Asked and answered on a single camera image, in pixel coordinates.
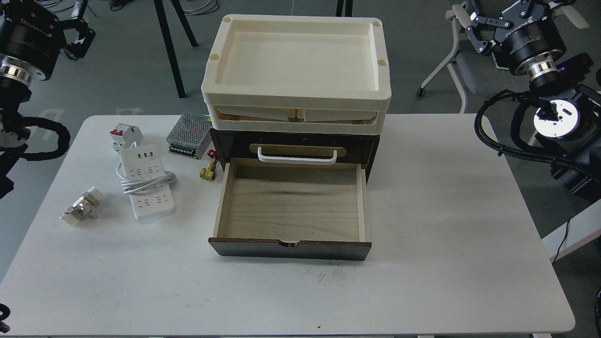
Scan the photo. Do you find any cream plastic tray lower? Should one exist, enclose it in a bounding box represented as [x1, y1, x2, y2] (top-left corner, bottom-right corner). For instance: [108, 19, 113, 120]
[208, 104, 386, 135]

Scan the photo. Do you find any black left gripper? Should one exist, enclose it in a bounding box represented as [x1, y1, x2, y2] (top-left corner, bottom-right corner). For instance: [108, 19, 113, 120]
[0, 0, 96, 80]

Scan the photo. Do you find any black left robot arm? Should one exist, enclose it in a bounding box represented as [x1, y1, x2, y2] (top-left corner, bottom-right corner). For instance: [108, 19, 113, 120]
[0, 0, 96, 196]

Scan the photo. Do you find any open wooden drawer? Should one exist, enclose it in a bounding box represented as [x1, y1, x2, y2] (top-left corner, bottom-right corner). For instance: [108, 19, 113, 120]
[208, 158, 372, 261]

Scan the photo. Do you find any cream plastic tray top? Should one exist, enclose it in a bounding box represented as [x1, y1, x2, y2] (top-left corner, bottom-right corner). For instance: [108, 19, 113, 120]
[201, 14, 392, 111]

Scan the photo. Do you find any cream plastic tray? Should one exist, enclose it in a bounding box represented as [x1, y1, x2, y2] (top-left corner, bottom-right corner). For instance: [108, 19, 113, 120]
[208, 104, 386, 135]
[201, 14, 392, 111]

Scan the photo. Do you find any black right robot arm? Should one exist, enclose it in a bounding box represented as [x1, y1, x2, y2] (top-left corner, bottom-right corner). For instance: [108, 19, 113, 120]
[453, 0, 600, 201]

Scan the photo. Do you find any black table leg frame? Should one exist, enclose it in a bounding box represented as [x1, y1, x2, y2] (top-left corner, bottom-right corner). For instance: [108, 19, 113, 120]
[154, 0, 198, 99]

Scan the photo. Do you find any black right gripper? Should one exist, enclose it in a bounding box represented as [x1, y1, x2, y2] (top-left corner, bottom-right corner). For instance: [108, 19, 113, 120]
[465, 0, 566, 75]

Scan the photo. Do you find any metal mesh power supply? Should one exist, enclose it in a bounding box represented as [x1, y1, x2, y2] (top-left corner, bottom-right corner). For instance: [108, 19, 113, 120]
[167, 113, 212, 160]

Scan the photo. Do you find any white drawer handle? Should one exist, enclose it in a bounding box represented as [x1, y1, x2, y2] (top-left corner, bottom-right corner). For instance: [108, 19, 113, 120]
[257, 146, 338, 166]

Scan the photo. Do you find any white red circuit breaker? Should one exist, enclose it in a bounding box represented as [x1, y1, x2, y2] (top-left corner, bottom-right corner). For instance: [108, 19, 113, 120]
[109, 123, 143, 153]

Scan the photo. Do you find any small metal white connector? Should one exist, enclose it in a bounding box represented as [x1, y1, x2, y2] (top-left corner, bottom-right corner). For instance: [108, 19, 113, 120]
[60, 187, 104, 225]

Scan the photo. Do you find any white power strip with cable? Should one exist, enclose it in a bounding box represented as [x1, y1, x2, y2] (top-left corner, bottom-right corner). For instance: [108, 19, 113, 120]
[116, 142, 176, 221]

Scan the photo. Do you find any grey office chair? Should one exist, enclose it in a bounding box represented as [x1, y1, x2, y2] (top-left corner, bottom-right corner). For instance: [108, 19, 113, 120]
[416, 0, 592, 113]

